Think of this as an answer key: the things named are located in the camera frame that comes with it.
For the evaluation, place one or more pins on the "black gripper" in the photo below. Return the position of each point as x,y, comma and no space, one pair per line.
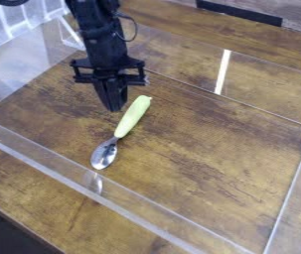
108,67

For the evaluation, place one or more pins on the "green handled metal spoon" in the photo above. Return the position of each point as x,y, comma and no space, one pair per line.
104,152

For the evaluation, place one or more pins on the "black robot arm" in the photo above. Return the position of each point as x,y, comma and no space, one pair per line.
97,16

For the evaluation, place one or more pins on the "black bar on table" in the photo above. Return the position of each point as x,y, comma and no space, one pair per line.
239,13

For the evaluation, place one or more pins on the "clear acrylic tray enclosure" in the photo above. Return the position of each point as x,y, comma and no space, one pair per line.
205,180

